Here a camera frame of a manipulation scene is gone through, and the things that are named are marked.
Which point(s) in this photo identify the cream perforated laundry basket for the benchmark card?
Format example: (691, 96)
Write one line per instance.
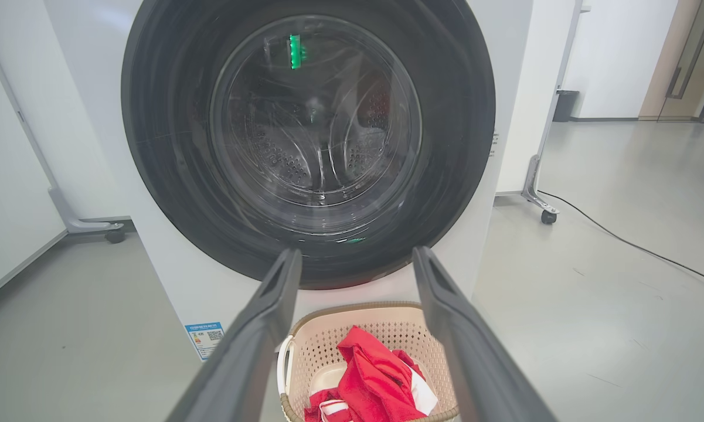
(322, 351)

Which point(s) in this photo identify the red and white garment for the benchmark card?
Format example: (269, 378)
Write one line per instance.
(375, 381)

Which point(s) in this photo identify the blue energy label sticker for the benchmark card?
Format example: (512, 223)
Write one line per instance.
(205, 340)

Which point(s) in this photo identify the round black glass washer door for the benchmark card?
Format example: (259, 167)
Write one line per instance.
(170, 146)

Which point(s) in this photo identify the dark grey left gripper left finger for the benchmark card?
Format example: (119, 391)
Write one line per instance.
(240, 363)

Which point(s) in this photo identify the white partition with grey foot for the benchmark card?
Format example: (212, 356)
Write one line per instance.
(12, 176)

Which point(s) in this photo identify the white washing machine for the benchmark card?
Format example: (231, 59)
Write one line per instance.
(170, 281)

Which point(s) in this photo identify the dark grey trash bin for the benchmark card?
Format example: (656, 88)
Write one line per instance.
(565, 105)

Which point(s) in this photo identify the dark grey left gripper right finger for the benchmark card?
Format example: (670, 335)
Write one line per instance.
(480, 363)

